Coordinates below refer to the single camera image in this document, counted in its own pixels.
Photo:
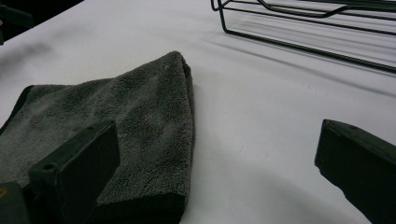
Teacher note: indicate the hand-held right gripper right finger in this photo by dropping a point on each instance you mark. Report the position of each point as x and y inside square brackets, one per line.
[361, 165]

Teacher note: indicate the gray towel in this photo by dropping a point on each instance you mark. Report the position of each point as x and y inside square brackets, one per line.
[149, 109]

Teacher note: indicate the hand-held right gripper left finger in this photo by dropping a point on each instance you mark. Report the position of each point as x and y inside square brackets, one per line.
[77, 174]

